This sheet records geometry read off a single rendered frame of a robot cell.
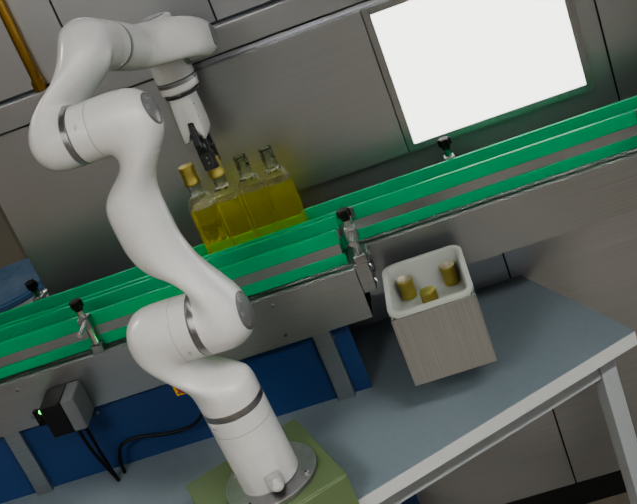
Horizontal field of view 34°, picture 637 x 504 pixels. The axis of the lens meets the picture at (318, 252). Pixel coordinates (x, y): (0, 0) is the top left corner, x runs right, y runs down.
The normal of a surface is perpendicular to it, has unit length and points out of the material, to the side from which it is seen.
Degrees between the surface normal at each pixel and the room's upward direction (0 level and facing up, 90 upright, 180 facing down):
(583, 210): 90
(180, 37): 78
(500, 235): 90
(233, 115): 90
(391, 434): 0
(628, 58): 90
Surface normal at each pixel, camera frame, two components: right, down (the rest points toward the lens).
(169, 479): -0.34, -0.85
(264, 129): 0.01, 0.42
